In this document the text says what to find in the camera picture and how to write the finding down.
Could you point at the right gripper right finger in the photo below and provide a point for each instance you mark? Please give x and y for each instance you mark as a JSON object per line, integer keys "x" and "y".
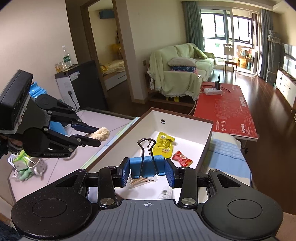
{"x": 188, "y": 179}

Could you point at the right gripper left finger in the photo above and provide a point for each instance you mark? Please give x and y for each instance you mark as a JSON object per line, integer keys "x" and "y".
{"x": 106, "y": 180}

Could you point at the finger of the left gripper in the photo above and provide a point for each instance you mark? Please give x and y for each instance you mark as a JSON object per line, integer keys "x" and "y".
{"x": 60, "y": 138}
{"x": 63, "y": 113}

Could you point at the small red candy packet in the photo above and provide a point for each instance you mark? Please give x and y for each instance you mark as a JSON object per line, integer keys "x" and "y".
{"x": 182, "y": 159}

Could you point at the cotton swab bag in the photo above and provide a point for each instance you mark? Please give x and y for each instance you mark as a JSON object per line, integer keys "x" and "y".
{"x": 134, "y": 183}

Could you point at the white tube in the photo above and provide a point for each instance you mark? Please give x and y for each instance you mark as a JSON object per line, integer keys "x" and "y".
{"x": 166, "y": 193}

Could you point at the blue binder clip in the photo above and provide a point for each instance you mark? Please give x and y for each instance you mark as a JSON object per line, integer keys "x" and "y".
{"x": 147, "y": 164}

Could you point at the yellow snack bag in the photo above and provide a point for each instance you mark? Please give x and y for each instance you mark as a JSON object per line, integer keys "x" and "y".
{"x": 164, "y": 145}

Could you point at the cream fluffy puff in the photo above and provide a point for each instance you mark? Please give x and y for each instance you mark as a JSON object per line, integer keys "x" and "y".
{"x": 101, "y": 134}

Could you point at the black white appliance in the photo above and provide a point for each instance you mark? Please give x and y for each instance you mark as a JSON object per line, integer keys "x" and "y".
{"x": 81, "y": 88}

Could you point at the brown white storage box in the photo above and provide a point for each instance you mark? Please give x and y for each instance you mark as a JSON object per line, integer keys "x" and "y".
{"x": 172, "y": 133}

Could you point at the checkered tablecloth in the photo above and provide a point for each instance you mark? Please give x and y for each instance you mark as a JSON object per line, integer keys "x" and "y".
{"x": 225, "y": 154}

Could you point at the plastic water bottle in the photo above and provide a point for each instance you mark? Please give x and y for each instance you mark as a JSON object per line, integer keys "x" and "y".
{"x": 66, "y": 57}

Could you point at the red coffee table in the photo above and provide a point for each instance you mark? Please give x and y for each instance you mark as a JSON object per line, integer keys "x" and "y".
{"x": 228, "y": 111}

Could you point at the white power strip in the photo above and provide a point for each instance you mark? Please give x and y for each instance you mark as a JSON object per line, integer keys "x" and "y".
{"x": 212, "y": 91}

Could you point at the green covered sofa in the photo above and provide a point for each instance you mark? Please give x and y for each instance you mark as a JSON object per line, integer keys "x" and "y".
{"x": 179, "y": 81}

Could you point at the quilted beige chair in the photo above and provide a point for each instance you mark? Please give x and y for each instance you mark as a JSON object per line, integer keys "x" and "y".
{"x": 287, "y": 231}

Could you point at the grey sofa cushion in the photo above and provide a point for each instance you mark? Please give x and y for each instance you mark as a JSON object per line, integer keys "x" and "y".
{"x": 182, "y": 61}

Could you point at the wooden chair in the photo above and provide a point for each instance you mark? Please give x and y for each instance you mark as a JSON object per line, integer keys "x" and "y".
{"x": 229, "y": 57}

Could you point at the white tv cabinet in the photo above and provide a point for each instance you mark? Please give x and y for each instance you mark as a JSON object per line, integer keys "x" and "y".
{"x": 286, "y": 85}

